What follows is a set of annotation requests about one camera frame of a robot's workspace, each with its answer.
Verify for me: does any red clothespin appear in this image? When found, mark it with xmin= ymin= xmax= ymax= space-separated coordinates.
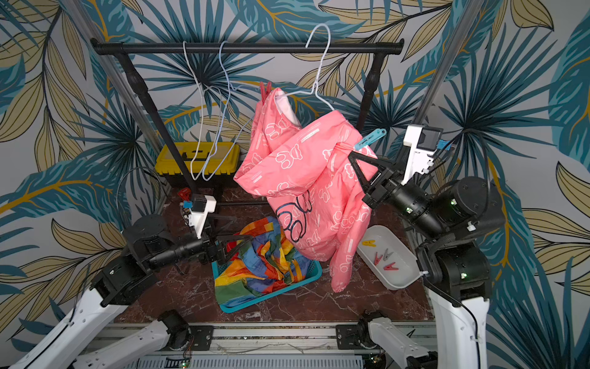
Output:
xmin=383 ymin=262 xmax=399 ymax=272
xmin=259 ymin=81 xmax=273 ymax=103

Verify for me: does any yellow black toolbox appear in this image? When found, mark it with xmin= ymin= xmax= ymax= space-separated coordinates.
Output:
xmin=155 ymin=141 xmax=241 ymax=188

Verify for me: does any light blue wire hanger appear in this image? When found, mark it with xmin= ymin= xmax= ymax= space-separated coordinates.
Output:
xmin=200 ymin=40 xmax=246 ymax=181

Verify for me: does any pink hooded jacket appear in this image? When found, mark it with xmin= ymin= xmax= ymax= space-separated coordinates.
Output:
xmin=234 ymin=89 xmax=372 ymax=293

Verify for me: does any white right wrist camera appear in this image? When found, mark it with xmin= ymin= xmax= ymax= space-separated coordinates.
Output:
xmin=401 ymin=125 xmax=443 ymax=185

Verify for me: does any black clothes rack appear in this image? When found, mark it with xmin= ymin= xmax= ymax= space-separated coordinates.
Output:
xmin=91 ymin=38 xmax=405 ymax=195

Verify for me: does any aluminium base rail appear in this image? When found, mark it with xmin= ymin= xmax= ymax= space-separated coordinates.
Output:
xmin=68 ymin=320 xmax=471 ymax=369

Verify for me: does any rainbow striped jacket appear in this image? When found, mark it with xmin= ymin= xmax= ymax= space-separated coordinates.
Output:
xmin=213 ymin=217 xmax=321 ymax=312

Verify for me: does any teal plastic basket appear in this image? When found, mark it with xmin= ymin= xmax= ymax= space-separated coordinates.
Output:
xmin=211 ymin=257 xmax=324 ymax=315

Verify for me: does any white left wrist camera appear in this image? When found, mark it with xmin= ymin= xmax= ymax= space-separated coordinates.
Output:
xmin=182 ymin=194 xmax=217 ymax=239

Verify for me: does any teal clothespin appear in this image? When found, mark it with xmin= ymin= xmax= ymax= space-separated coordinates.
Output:
xmin=354 ymin=129 xmax=387 ymax=151

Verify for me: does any red handled tool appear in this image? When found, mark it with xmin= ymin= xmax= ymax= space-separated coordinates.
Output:
xmin=178 ymin=188 xmax=192 ymax=201

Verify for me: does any white wire hanger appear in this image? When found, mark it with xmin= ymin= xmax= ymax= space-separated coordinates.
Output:
xmin=283 ymin=22 xmax=336 ymax=112
xmin=181 ymin=40 xmax=220 ymax=181

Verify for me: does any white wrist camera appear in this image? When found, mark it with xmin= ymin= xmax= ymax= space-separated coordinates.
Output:
xmin=182 ymin=194 xmax=217 ymax=239
xmin=401 ymin=125 xmax=443 ymax=185

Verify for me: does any grey clothespin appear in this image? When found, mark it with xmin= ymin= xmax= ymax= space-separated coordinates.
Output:
xmin=383 ymin=249 xmax=393 ymax=261

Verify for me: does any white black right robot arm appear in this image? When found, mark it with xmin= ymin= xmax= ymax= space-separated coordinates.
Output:
xmin=349 ymin=152 xmax=505 ymax=368

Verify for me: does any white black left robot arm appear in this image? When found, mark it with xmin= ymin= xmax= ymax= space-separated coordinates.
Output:
xmin=13 ymin=215 xmax=249 ymax=368

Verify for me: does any white plastic tray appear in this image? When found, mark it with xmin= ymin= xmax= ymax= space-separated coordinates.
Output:
xmin=356 ymin=225 xmax=422 ymax=291

